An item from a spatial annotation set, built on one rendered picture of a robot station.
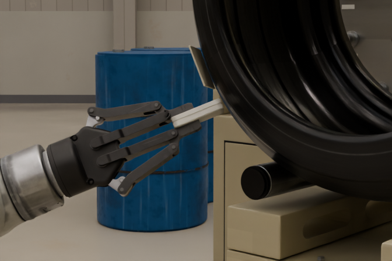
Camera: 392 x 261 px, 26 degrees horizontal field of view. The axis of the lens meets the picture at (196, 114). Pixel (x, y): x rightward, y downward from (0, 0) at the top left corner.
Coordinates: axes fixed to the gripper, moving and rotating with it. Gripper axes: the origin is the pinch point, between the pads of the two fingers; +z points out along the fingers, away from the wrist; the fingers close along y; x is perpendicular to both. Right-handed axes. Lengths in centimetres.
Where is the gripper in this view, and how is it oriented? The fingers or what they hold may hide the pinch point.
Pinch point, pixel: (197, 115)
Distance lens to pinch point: 112.9
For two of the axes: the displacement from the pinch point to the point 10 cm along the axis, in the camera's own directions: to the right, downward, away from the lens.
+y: 3.7, 9.0, -2.4
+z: 9.3, -3.8, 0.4
